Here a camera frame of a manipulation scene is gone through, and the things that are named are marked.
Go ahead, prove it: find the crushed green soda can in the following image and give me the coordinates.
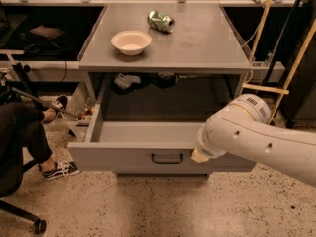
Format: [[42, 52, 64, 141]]
[[147, 10, 175, 33]]

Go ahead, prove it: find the black white sneaker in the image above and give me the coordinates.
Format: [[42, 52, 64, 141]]
[[38, 161, 80, 180]]

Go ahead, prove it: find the grey drawer cabinet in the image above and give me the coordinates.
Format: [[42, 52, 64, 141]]
[[77, 1, 254, 180]]

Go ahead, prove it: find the white paper bowl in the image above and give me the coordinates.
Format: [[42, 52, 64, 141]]
[[111, 31, 152, 56]]

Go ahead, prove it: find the grey top drawer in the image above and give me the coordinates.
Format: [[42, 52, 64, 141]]
[[68, 74, 255, 175]]

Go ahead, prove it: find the black office chair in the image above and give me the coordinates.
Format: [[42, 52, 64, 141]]
[[0, 158, 47, 237]]

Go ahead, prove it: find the clear plastic bag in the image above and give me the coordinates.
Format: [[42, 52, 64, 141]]
[[62, 82, 95, 142]]

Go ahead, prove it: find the seated person in black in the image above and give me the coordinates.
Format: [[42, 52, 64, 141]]
[[0, 102, 57, 173]]

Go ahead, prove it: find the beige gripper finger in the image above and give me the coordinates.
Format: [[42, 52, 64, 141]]
[[191, 149, 209, 163]]

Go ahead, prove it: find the wooden stick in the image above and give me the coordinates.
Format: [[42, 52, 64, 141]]
[[249, 0, 273, 63]]

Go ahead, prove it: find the white paper in cabinet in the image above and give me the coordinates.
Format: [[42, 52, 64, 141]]
[[114, 73, 141, 89]]

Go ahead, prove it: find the black tripod pole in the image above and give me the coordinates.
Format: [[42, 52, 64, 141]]
[[7, 86, 80, 119]]

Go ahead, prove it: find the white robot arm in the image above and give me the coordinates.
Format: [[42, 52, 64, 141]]
[[191, 94, 316, 187]]

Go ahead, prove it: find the dark box on shelf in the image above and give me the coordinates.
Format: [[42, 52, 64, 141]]
[[30, 25, 64, 40]]

